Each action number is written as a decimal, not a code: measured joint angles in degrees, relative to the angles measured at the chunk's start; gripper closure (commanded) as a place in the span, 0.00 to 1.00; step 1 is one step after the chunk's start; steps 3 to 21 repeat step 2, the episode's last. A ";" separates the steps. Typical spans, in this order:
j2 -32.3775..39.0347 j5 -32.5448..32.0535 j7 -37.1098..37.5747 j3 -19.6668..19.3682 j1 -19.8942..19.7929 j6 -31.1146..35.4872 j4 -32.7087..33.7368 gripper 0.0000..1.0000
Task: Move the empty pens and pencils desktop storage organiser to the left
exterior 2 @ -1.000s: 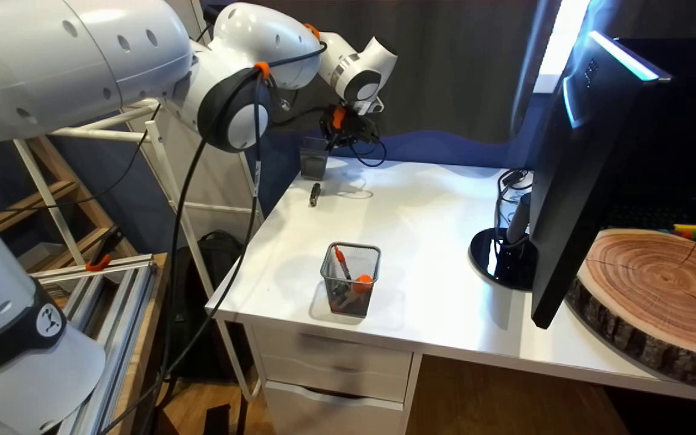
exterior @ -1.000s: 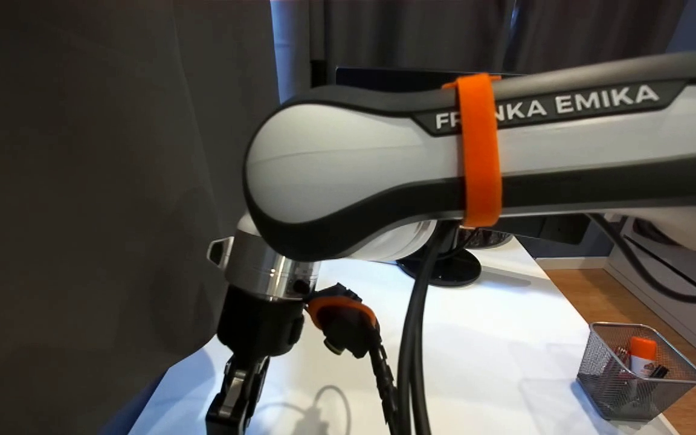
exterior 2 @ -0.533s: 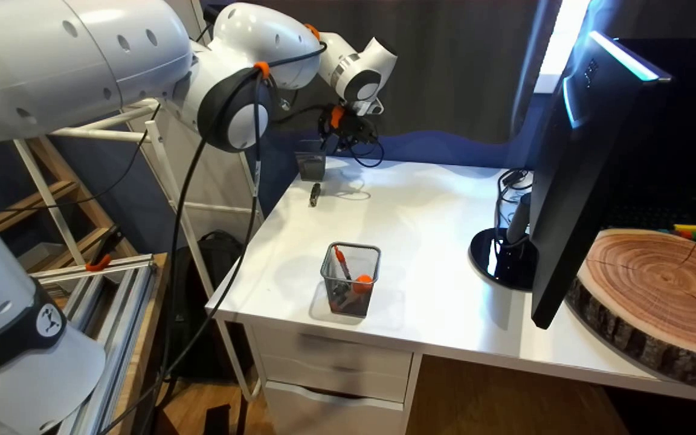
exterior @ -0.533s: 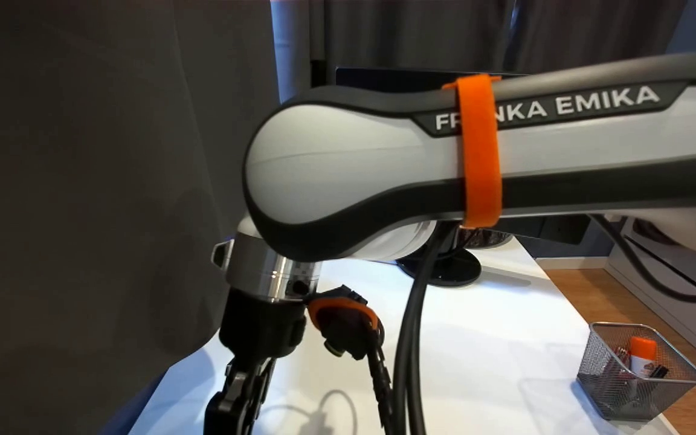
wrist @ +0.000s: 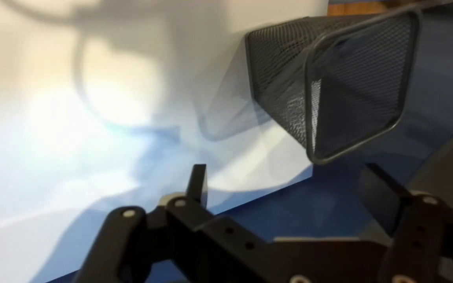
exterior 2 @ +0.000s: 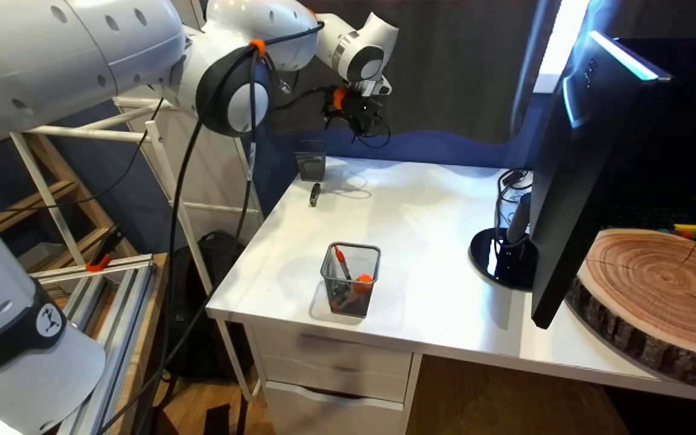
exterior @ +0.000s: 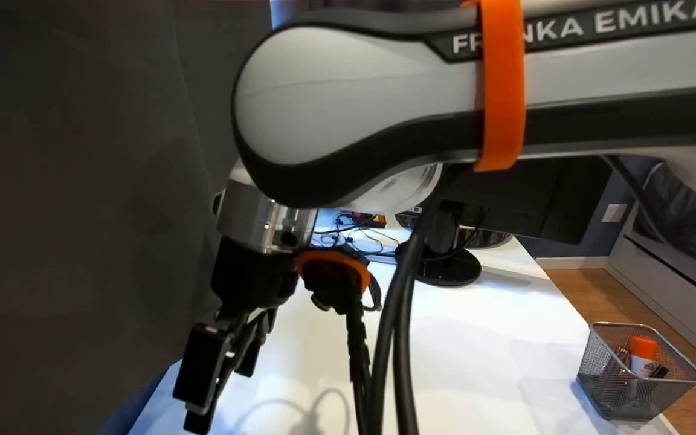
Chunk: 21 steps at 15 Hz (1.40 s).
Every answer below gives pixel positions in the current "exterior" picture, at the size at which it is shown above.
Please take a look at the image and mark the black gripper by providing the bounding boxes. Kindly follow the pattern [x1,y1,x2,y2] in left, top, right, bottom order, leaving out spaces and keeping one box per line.
[171,235,302,435]

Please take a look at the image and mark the filled black mesh organiser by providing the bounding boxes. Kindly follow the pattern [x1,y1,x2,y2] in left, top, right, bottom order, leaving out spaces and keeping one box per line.
[575,322,696,422]

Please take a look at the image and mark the power strip red yellow switches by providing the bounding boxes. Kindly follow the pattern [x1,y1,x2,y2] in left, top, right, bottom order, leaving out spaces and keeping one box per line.
[339,210,389,230]

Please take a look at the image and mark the dark grey cloth panel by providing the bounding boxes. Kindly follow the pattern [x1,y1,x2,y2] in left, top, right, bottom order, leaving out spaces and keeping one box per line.
[0,0,273,435]

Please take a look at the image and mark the black computer monitor with stand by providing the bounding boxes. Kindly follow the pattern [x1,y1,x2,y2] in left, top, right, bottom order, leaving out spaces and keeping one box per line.
[395,155,609,288]

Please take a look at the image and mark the orange capped marker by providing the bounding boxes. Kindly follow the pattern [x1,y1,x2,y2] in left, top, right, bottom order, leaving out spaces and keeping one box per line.
[626,334,661,381]

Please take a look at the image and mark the grey bedding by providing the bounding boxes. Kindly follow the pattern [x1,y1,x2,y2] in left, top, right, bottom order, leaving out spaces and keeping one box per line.
[633,155,696,267]

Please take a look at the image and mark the braided black robot cable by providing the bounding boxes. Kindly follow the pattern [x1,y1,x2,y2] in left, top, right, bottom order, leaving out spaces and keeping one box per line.
[344,304,377,435]

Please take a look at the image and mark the smooth thick black cable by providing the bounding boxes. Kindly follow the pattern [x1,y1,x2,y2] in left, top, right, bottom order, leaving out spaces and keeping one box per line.
[395,256,425,435]
[365,202,458,435]

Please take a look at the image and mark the thin black desk cables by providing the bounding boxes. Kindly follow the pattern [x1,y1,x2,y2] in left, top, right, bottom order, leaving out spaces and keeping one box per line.
[314,225,404,253]

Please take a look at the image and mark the orange strap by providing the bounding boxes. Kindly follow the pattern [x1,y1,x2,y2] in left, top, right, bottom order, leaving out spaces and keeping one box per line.
[465,0,529,174]

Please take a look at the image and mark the white wall outlet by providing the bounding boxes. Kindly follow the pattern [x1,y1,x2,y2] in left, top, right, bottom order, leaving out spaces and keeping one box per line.
[601,200,632,225]

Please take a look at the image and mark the white bed frame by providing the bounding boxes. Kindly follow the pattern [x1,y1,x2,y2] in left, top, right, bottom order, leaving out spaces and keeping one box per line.
[606,208,696,357]

